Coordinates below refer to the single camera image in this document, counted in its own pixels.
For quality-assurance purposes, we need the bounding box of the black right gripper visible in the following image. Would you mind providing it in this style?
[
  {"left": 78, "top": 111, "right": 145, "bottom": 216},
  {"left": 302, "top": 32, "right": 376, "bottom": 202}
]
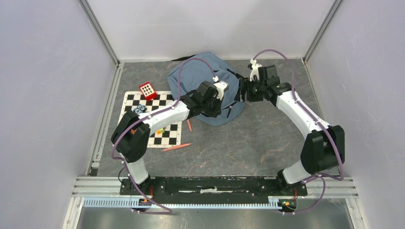
[{"left": 234, "top": 78, "right": 266, "bottom": 103}]

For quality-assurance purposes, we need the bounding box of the orange pencil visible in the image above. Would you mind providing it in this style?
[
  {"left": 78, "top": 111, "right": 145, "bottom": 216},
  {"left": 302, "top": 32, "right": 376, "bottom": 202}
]
[
  {"left": 187, "top": 119, "right": 192, "bottom": 132},
  {"left": 162, "top": 143, "right": 191, "bottom": 152}
]

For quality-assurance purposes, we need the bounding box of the blue student backpack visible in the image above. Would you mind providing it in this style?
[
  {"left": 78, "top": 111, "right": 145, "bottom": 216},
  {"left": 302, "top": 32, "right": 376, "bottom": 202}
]
[{"left": 167, "top": 52, "right": 245, "bottom": 126}]

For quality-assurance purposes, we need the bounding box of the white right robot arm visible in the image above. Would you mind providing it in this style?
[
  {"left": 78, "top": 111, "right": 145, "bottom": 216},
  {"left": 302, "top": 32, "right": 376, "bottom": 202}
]
[{"left": 239, "top": 61, "right": 345, "bottom": 195}]

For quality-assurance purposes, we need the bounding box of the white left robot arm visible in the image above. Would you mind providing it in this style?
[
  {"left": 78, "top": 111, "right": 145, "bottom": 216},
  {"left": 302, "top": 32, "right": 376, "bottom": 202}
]
[{"left": 111, "top": 81, "right": 228, "bottom": 195}]

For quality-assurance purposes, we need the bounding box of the black white chessboard mat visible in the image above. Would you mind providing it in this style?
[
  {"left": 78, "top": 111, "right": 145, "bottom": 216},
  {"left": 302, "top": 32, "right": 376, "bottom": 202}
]
[{"left": 119, "top": 91, "right": 182, "bottom": 148}]

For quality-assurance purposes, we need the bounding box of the red white toy block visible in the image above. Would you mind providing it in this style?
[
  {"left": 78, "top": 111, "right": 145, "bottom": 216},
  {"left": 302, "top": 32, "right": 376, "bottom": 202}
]
[{"left": 139, "top": 82, "right": 158, "bottom": 101}]

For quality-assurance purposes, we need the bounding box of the blue owl toy figure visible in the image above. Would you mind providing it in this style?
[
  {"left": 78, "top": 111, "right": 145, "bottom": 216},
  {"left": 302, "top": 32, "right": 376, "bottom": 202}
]
[{"left": 133, "top": 104, "right": 147, "bottom": 114}]

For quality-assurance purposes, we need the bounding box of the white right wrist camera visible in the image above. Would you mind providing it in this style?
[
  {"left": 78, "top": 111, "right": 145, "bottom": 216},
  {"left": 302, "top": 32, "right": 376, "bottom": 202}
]
[{"left": 248, "top": 59, "right": 263, "bottom": 82}]

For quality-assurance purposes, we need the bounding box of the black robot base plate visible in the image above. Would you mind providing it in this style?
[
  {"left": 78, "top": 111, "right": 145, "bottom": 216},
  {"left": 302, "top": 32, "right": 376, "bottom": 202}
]
[{"left": 119, "top": 176, "right": 308, "bottom": 205}]

